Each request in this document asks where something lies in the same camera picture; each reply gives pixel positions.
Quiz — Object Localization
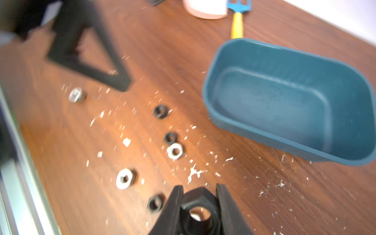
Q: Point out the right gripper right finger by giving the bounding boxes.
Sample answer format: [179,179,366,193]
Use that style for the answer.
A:
[216,184,254,235]

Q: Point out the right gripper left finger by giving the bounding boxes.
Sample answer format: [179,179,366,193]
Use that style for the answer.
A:
[149,185,184,235]

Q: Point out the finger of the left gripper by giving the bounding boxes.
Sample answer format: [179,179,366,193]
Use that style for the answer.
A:
[48,1,131,92]

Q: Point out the silver nut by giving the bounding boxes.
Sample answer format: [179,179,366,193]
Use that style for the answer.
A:
[167,143,184,161]
[69,87,87,103]
[116,168,136,190]

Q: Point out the teal plastic storage box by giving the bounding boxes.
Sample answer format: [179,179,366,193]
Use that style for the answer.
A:
[202,38,376,165]

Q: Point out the pink plastic dustpan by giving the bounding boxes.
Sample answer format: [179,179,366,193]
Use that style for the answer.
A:
[182,0,228,20]

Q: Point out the blue yellow toy rake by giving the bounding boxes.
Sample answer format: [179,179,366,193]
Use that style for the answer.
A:
[227,0,252,39]

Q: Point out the aluminium front rail frame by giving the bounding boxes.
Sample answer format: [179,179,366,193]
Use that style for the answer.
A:
[1,92,61,235]

